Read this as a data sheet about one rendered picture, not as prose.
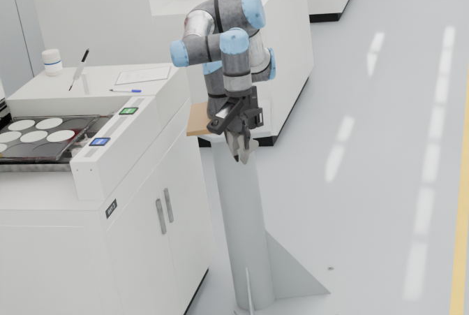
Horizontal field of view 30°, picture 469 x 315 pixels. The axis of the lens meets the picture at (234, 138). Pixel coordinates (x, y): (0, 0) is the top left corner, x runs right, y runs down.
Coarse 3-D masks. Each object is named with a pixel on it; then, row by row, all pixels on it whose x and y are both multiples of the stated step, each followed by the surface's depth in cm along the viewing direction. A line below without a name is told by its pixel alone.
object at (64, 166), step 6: (0, 162) 312; (6, 162) 311; (12, 162) 311; (18, 162) 310; (24, 162) 309; (30, 162) 308; (42, 162) 307; (48, 162) 306; (54, 162) 305; (60, 162) 305; (66, 162) 304; (0, 168) 311; (6, 168) 310; (12, 168) 310; (18, 168) 309; (24, 168) 308; (30, 168) 308; (36, 168) 307; (42, 168) 306; (48, 168) 306; (54, 168) 305; (60, 168) 304; (66, 168) 304
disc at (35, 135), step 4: (32, 132) 321; (36, 132) 321; (40, 132) 320; (44, 132) 320; (24, 136) 319; (28, 136) 318; (32, 136) 317; (36, 136) 317; (40, 136) 316; (44, 136) 316; (24, 140) 315; (28, 140) 314; (32, 140) 314
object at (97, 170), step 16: (144, 96) 322; (144, 112) 311; (112, 128) 299; (128, 128) 298; (144, 128) 311; (160, 128) 325; (112, 144) 285; (128, 144) 298; (144, 144) 311; (80, 160) 276; (96, 160) 274; (112, 160) 285; (128, 160) 297; (80, 176) 277; (96, 176) 276; (112, 176) 285; (80, 192) 280; (96, 192) 278
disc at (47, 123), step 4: (44, 120) 331; (48, 120) 330; (52, 120) 330; (56, 120) 329; (60, 120) 328; (40, 124) 327; (44, 124) 327; (48, 124) 326; (52, 124) 326; (56, 124) 325; (40, 128) 324; (44, 128) 324; (48, 128) 323
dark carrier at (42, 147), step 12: (36, 120) 332; (72, 120) 327; (84, 120) 325; (0, 132) 326; (24, 132) 322; (48, 132) 319; (12, 144) 313; (24, 144) 312; (36, 144) 310; (48, 144) 309; (60, 144) 307; (0, 156) 304; (12, 156) 302; (24, 156) 301
